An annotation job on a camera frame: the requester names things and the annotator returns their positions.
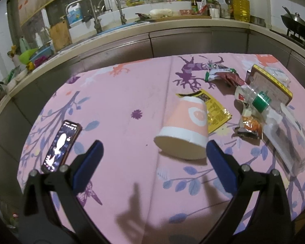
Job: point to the yellow brown medicine box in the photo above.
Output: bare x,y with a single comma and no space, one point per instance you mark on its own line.
260,79

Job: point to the orange snack wrapper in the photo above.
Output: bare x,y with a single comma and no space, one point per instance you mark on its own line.
250,124

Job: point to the steel wok with lid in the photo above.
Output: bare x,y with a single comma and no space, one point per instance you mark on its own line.
293,22

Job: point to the clear plastic water bottle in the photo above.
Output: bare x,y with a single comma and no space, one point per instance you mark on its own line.
280,127

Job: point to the blue detergent bottle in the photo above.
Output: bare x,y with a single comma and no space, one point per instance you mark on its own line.
74,14

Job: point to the pink floral tablecloth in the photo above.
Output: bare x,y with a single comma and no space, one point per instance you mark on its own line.
137,194

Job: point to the wooden cutting board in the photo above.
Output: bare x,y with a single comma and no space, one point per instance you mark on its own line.
60,35

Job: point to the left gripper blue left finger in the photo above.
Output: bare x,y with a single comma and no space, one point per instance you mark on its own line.
85,165

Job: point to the yellow cooking oil jug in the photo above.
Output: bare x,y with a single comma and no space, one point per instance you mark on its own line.
241,10

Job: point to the black gas stove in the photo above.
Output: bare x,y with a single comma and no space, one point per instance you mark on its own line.
293,37

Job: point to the green red snack wrapper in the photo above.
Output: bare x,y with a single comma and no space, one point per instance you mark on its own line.
221,72

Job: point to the chrome kitchen faucet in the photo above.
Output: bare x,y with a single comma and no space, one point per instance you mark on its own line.
116,5

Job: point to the long wooden chopping board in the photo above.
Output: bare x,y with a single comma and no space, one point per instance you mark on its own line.
180,17

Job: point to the black smartphone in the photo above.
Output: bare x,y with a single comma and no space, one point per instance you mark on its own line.
61,146

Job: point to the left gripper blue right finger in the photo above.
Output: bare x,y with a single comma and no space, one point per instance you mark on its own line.
225,166

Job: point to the yellow snack wrapper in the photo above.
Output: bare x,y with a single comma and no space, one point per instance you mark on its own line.
217,114

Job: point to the white tissue packet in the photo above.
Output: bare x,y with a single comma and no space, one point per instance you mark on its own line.
279,75

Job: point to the pink white paper cup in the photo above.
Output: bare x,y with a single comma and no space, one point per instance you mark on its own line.
185,134

